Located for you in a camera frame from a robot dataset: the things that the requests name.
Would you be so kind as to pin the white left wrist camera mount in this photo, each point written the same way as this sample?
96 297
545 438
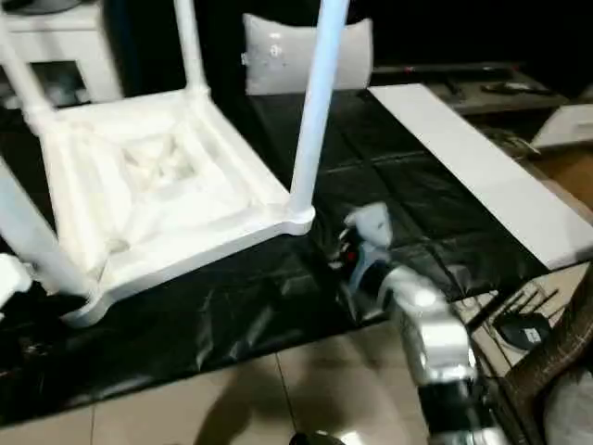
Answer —
11 278

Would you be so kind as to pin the grey pillow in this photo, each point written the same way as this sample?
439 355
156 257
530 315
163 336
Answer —
287 60

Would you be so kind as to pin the black table mat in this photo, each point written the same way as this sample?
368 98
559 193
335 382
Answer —
370 185

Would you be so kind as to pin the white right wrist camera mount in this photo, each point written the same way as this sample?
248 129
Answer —
375 225

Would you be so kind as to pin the grey low tv bench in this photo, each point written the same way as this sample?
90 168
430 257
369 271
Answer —
509 99

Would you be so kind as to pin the white storage box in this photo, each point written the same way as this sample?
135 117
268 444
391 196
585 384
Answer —
565 125

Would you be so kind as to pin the brown wicker basket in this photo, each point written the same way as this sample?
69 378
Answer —
546 371

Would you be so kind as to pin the white plastic table leg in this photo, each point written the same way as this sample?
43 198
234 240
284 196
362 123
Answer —
319 92
23 79
37 232
190 46

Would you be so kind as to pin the black metal stand leg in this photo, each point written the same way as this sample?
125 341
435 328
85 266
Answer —
482 310

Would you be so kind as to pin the black router box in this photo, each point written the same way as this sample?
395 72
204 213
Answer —
523 329

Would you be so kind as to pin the white plastic table top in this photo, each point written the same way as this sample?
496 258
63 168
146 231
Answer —
162 162

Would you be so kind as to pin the grey pot on cabinet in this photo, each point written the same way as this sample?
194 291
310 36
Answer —
37 3

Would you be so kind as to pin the dark right robot foot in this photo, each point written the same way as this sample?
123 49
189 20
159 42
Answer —
317 438

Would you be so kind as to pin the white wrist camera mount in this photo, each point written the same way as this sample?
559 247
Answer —
375 225
11 278

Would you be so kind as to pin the white glass-door cabinet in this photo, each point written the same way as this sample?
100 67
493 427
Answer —
60 46

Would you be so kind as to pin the black remote control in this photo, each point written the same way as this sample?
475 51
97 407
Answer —
509 88

